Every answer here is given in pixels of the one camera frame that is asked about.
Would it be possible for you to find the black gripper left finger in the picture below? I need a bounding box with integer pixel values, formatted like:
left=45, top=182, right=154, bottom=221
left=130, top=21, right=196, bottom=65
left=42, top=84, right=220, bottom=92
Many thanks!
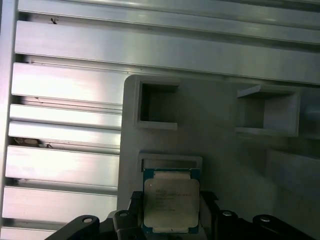
left=48, top=191, right=146, bottom=240

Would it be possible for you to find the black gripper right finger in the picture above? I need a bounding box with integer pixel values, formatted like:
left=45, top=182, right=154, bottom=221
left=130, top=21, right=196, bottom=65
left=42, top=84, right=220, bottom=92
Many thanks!
left=199, top=191, right=316, bottom=240

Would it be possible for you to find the silver CPU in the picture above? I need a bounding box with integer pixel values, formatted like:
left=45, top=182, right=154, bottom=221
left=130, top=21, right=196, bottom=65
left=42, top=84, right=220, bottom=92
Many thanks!
left=141, top=167, right=201, bottom=235

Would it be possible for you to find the grey-brown parts rack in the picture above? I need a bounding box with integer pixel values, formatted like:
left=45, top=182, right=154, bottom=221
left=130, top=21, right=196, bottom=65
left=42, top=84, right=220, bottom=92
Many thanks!
left=117, top=74, right=320, bottom=240

